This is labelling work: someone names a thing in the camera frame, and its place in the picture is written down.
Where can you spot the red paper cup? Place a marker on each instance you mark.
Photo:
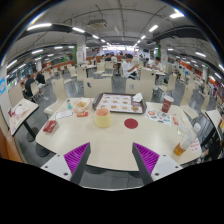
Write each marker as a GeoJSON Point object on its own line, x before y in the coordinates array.
{"type": "Point", "coordinates": [167, 102]}

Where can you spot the white paper receipt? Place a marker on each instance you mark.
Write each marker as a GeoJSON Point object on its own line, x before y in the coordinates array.
{"type": "Point", "coordinates": [63, 114]}

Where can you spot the person in black shirt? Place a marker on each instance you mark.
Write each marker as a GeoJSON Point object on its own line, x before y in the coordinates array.
{"type": "Point", "coordinates": [27, 86]}

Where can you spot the red round coaster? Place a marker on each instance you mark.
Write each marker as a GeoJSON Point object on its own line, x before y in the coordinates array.
{"type": "Point", "coordinates": [131, 123]}

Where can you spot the small green bottle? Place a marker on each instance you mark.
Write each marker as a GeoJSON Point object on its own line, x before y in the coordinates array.
{"type": "Point", "coordinates": [69, 106]}

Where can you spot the beige chair behind table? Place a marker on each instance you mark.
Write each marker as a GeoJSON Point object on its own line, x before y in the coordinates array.
{"type": "Point", "coordinates": [93, 87]}
{"type": "Point", "coordinates": [145, 87]}

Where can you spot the beige chair behind table left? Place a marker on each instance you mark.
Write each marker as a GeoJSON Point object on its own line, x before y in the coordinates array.
{"type": "Point", "coordinates": [93, 87]}

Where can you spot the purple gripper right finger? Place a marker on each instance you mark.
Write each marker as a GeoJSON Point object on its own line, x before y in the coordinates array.
{"type": "Point", "coordinates": [151, 165]}

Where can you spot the yellow plastic cup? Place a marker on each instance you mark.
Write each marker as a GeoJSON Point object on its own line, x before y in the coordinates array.
{"type": "Point", "coordinates": [102, 117]}

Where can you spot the crumpled white napkin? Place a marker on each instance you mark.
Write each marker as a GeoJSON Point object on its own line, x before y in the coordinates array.
{"type": "Point", "coordinates": [138, 97]}

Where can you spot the person in white shirt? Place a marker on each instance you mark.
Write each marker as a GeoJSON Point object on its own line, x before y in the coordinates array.
{"type": "Point", "coordinates": [129, 70]}

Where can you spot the dark food tray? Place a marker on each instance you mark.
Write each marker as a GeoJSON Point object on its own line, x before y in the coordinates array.
{"type": "Point", "coordinates": [121, 103]}

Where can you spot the seated person far right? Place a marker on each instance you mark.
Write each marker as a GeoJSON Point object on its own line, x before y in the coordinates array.
{"type": "Point", "coordinates": [156, 65]}

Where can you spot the beige chair behind table right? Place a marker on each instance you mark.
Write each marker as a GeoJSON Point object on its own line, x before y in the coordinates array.
{"type": "Point", "coordinates": [145, 87]}

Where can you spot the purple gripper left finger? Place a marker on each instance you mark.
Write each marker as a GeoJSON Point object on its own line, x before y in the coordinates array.
{"type": "Point", "coordinates": [71, 165]}

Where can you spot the small red sauce packet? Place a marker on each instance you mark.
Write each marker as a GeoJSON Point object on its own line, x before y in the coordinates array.
{"type": "Point", "coordinates": [82, 114]}

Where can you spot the food wrapper with snack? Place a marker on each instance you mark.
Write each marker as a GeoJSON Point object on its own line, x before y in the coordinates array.
{"type": "Point", "coordinates": [82, 104]}

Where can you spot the printed paper flyer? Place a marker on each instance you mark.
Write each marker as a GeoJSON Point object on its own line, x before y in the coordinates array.
{"type": "Point", "coordinates": [159, 117]}

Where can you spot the left side table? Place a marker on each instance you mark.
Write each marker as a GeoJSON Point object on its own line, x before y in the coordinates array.
{"type": "Point", "coordinates": [20, 113]}

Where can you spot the red packet on table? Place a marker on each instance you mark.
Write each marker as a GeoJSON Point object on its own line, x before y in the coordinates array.
{"type": "Point", "coordinates": [49, 126]}

